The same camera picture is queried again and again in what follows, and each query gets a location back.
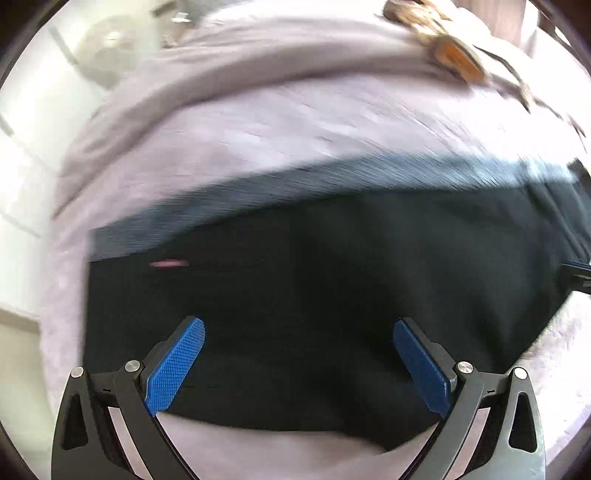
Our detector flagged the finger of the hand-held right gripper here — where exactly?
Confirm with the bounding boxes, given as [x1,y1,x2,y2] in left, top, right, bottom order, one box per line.
[560,260,591,292]

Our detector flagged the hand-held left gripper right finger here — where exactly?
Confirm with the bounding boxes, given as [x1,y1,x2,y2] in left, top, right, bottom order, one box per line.
[392,318,548,480]

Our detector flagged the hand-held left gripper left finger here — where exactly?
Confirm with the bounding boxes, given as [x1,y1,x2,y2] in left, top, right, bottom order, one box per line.
[51,316,206,480]

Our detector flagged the black pants with patterned cuffs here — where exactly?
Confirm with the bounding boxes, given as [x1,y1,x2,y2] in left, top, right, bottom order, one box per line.
[83,150,591,455]

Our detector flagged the lavender embossed blanket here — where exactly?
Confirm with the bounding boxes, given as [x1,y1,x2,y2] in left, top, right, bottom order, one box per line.
[39,0,591,480]

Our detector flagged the white wardrobe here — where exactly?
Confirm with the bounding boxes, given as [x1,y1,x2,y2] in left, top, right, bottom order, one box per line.
[0,23,112,324]

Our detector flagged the brown wooden headboard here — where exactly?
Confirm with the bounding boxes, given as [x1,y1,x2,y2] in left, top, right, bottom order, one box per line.
[457,0,525,47]

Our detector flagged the brown patterned cloth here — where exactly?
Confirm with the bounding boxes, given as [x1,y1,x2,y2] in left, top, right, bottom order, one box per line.
[383,0,489,86]

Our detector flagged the grey quilt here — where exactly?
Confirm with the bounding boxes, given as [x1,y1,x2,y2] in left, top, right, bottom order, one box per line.
[55,4,462,217]

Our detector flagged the white round fan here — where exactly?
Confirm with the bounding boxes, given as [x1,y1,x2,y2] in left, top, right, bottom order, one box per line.
[74,14,145,88]

